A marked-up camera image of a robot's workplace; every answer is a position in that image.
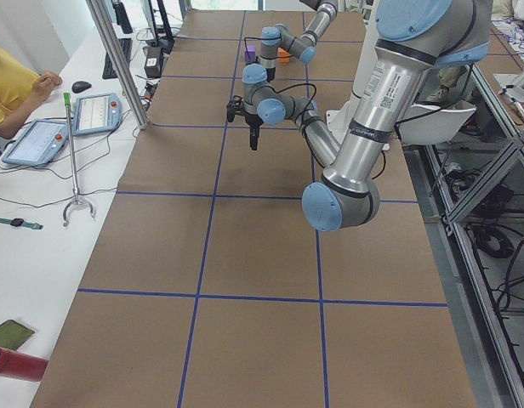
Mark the purple block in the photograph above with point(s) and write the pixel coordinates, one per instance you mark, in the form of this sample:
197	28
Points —
250	54

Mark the orange block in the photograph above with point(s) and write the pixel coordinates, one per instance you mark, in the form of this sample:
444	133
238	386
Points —
283	56

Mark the person's hand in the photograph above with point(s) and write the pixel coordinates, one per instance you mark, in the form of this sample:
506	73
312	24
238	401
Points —
46	83

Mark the black power adapter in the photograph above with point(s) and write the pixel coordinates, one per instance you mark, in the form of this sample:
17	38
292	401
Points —
153	62

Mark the far teach pendant tablet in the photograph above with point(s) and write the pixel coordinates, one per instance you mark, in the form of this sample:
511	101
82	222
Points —
96	114

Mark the teach pendant tablet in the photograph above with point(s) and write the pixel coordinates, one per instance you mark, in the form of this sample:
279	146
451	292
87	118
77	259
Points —
38	144
96	114

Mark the white chair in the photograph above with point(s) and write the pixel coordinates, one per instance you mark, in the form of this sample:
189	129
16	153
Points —
426	125

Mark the black computer mouse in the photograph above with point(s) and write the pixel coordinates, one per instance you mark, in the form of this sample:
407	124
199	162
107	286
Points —
80	86

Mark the near teach pendant tablet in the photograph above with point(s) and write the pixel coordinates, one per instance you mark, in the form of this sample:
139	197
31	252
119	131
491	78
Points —
38	144

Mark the person in yellow shirt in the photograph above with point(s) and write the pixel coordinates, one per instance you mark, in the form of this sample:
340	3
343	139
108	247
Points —
17	101

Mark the green bean bag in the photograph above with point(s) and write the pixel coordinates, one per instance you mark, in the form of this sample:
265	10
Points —
13	334

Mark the red bottle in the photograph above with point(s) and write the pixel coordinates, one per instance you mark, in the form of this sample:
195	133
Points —
21	366

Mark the aluminium frame post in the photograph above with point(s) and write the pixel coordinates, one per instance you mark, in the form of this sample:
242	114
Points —
111	44

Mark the green handled grabber tool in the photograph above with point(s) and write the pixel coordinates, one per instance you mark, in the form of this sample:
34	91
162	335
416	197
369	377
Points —
77	200

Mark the green strap wristwatch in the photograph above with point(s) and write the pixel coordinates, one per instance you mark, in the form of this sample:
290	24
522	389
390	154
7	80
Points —
21	223

